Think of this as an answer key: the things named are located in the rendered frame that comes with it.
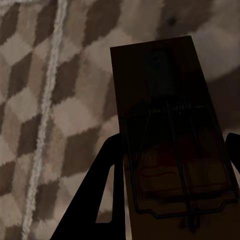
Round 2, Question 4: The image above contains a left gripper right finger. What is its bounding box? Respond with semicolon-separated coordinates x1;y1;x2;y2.
225;133;240;173

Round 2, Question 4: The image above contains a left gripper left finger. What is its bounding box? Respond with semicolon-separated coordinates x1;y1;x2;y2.
50;133;126;240

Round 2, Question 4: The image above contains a mousetrap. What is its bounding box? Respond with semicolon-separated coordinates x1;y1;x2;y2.
110;36;240;240

